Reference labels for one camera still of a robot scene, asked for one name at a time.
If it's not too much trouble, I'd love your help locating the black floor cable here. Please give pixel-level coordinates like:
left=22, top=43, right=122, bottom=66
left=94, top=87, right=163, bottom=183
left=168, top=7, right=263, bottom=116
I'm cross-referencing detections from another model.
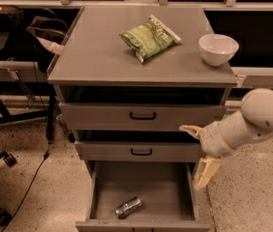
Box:
left=0, top=138, right=52, bottom=232

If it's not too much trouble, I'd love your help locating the black top drawer handle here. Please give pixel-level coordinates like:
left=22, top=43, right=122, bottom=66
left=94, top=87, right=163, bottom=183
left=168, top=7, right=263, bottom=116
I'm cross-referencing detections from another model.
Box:
left=129, top=112, right=157, bottom=121

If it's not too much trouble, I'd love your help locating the silver redbull can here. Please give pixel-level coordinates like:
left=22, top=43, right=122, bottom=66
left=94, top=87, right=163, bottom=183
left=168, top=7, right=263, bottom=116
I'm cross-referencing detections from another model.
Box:
left=114, top=196, right=142, bottom=219

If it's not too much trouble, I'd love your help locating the black middle drawer handle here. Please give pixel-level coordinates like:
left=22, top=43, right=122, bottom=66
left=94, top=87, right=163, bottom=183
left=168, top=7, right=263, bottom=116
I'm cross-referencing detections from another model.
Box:
left=130, top=148, right=153, bottom=157

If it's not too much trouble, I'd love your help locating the grey top drawer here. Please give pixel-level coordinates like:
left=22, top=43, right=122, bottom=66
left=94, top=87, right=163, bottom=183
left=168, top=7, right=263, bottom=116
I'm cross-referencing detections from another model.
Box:
left=59, top=102, right=226, bottom=131

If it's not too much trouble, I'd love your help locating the dark bag on desk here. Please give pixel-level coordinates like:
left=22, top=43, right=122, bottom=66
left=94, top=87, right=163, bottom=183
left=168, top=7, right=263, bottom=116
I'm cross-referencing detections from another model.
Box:
left=26, top=8, right=69, bottom=73

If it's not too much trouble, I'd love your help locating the white bowl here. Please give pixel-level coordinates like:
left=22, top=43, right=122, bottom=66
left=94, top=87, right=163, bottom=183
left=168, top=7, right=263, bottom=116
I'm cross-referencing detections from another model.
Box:
left=198, top=34, right=239, bottom=66

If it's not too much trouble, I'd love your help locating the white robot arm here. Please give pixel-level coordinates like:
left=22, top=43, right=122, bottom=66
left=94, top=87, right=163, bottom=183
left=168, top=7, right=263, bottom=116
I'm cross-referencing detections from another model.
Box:
left=179, top=88, right=273, bottom=190

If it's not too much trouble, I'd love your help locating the grey middle drawer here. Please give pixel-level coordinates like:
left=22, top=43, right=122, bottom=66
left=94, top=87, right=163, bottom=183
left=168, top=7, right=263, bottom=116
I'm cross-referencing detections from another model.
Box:
left=76, top=141, right=203, bottom=162

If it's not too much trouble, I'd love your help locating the black desk with frame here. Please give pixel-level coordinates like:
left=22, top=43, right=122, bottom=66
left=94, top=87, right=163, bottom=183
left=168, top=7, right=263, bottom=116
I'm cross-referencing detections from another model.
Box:
left=0, top=5, right=57, bottom=142

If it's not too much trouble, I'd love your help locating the grey drawer cabinet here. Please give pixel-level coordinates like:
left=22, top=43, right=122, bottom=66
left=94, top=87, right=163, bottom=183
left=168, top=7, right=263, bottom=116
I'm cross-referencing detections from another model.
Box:
left=46, top=5, right=239, bottom=179

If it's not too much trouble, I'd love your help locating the green chip bag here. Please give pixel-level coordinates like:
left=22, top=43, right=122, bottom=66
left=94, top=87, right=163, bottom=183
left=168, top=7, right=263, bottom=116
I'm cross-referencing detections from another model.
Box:
left=119, top=15, right=181, bottom=63

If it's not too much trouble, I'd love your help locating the black drawer handle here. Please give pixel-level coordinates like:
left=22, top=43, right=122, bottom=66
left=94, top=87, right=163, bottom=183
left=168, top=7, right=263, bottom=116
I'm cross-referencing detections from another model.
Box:
left=130, top=148, right=153, bottom=157
left=129, top=112, right=157, bottom=121

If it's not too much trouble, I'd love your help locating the grey drawer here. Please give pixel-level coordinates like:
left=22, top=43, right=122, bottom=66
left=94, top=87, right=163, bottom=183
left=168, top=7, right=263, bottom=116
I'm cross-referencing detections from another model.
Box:
left=76, top=141, right=203, bottom=162
left=76, top=161, right=210, bottom=232
left=59, top=102, right=226, bottom=131

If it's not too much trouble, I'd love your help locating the grey bottom drawer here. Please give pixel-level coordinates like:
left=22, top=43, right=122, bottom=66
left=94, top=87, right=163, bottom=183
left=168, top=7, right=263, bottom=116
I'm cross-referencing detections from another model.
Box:
left=76, top=161, right=210, bottom=232

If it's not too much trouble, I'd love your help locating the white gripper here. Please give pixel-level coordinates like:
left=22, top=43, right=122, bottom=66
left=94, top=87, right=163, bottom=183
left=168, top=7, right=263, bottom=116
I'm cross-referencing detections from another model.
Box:
left=179, top=121, right=234, bottom=190

